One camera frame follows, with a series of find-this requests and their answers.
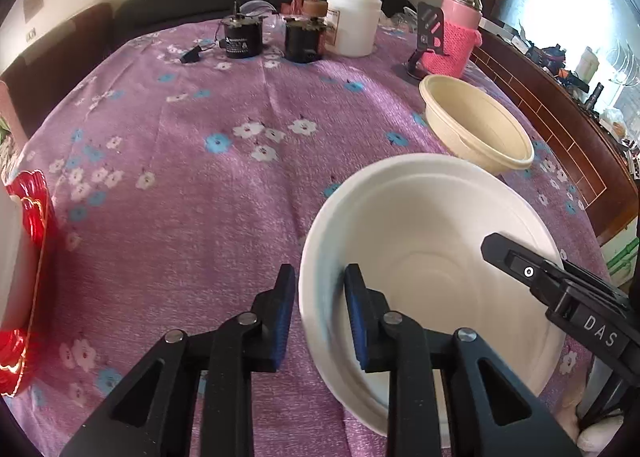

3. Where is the small black motor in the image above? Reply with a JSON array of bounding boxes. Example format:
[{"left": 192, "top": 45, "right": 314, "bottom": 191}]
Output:
[{"left": 222, "top": 2, "right": 264, "bottom": 60}]

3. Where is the purple floral tablecloth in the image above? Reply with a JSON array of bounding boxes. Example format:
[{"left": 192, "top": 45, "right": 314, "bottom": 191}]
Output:
[{"left": 0, "top": 17, "right": 613, "bottom": 457}]

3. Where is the white plastic jar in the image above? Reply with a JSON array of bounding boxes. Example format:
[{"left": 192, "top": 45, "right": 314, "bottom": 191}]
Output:
[{"left": 325, "top": 0, "right": 384, "bottom": 57}]

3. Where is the clear plastic cup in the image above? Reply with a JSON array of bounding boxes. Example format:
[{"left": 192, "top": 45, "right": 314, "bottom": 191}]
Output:
[{"left": 240, "top": 0, "right": 282, "bottom": 38}]

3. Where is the brown wooden cabinet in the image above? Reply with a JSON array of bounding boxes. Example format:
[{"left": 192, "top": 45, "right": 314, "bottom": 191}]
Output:
[{"left": 452, "top": 0, "right": 640, "bottom": 248}]

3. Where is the cream patterned plastic bowl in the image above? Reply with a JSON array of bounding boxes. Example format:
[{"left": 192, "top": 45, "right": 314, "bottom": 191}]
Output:
[{"left": 419, "top": 74, "right": 536, "bottom": 175}]

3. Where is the pink thermos with knitted sleeve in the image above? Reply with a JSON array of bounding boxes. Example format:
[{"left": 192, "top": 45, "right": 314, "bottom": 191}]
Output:
[{"left": 425, "top": 0, "right": 485, "bottom": 79}]

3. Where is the black sofa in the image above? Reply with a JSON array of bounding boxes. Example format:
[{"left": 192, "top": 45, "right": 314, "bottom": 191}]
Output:
[{"left": 112, "top": 0, "right": 416, "bottom": 45}]

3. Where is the black phone stand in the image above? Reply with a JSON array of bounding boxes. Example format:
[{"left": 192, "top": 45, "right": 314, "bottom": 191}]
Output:
[{"left": 397, "top": 1, "right": 447, "bottom": 84}]

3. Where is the red glass dish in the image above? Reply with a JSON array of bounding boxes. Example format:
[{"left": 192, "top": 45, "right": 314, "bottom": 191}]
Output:
[{"left": 0, "top": 170, "right": 60, "bottom": 398}]

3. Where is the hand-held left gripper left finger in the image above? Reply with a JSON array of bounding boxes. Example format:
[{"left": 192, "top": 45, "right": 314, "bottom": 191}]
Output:
[{"left": 60, "top": 263, "right": 297, "bottom": 457}]

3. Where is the white bottle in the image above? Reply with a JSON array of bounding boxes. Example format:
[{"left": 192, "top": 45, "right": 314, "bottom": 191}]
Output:
[{"left": 575, "top": 46, "right": 601, "bottom": 80}]

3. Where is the brown chair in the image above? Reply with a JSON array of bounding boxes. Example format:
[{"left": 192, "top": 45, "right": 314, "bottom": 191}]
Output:
[{"left": 0, "top": 2, "right": 115, "bottom": 138}]

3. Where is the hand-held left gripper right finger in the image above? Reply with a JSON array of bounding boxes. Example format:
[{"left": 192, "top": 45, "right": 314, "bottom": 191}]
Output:
[{"left": 343, "top": 263, "right": 583, "bottom": 457}]

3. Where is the green plastic object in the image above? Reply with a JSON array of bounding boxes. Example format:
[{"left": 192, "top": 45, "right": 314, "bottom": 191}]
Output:
[{"left": 604, "top": 237, "right": 640, "bottom": 283}]

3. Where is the large white paper bowl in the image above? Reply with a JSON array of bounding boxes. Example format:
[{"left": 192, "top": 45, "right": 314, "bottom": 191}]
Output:
[
  {"left": 320, "top": 172, "right": 553, "bottom": 418},
  {"left": 298, "top": 153, "right": 567, "bottom": 439}
]

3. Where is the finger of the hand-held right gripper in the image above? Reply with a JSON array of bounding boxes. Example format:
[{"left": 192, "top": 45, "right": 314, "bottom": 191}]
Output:
[{"left": 480, "top": 232, "right": 577, "bottom": 311}]

